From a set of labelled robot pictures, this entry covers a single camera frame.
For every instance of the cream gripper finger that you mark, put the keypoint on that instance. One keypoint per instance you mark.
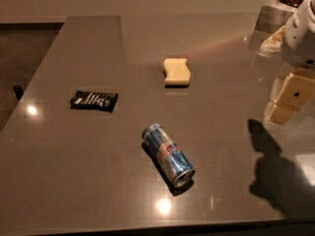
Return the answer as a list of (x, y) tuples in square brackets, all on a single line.
[(289, 94)]

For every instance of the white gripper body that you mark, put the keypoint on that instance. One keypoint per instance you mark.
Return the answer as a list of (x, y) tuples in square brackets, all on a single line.
[(299, 40)]

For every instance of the blue silver redbull can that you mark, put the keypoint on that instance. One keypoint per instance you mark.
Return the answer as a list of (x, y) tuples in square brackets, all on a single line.
[(172, 161)]

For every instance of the yellow sponge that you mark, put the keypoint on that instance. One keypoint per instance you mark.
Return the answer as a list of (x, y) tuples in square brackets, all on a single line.
[(176, 72)]

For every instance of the black snack bar wrapper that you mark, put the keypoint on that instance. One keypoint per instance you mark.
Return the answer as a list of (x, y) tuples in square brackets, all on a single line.
[(94, 100)]

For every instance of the small black object at table edge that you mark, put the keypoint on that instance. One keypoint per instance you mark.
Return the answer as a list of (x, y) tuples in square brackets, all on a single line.
[(19, 91)]

